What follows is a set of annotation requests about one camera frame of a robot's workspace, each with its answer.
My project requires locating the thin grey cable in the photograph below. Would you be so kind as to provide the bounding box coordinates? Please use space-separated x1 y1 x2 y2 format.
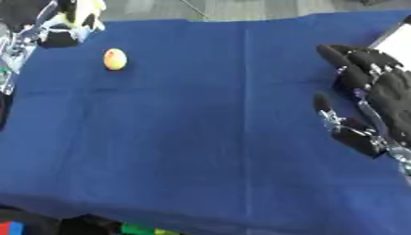
178 0 212 22

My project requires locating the yellow-orange toy peach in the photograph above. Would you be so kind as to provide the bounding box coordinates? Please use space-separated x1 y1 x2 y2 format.
101 48 130 72

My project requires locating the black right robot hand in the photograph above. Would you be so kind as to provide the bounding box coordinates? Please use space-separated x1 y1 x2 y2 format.
311 43 411 159

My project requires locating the red and blue block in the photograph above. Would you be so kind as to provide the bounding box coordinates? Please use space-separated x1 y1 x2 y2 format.
0 220 26 235

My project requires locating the green block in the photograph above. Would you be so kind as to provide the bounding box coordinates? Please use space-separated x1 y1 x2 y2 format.
118 223 158 235

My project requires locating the yellow-green block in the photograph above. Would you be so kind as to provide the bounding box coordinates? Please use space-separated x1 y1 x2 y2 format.
152 228 183 235

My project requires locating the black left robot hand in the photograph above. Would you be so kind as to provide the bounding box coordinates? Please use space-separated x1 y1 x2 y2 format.
35 0 109 50

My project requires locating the yellow and white soft toy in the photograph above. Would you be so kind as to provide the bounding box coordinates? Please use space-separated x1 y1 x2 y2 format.
54 0 108 34

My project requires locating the black box with white inside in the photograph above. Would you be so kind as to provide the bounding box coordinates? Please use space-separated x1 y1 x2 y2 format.
367 14 411 72

